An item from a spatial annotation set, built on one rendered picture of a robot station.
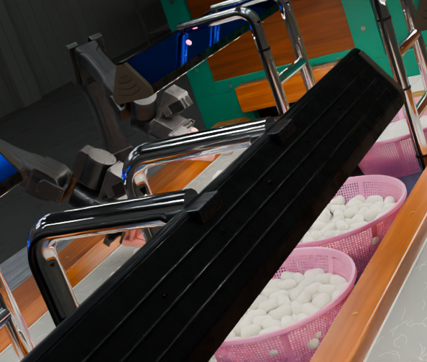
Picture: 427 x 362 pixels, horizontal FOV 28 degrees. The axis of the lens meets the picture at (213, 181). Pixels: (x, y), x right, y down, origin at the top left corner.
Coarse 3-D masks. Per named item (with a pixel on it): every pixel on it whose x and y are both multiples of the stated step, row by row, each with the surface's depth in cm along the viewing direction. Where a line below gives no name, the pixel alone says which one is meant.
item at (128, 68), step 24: (240, 24) 183; (144, 48) 158; (168, 48) 162; (192, 48) 167; (216, 48) 173; (120, 72) 152; (144, 72) 153; (168, 72) 157; (120, 96) 154; (144, 96) 152
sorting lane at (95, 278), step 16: (224, 160) 211; (208, 176) 203; (112, 256) 173; (128, 256) 170; (96, 272) 168; (80, 288) 163; (96, 288) 160; (80, 304) 155; (48, 320) 153; (32, 336) 149
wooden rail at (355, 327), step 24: (408, 216) 136; (384, 240) 131; (408, 240) 128; (384, 264) 123; (408, 264) 124; (360, 288) 119; (384, 288) 116; (360, 312) 112; (384, 312) 114; (336, 336) 109; (360, 336) 107; (312, 360) 105; (336, 360) 103; (360, 360) 105
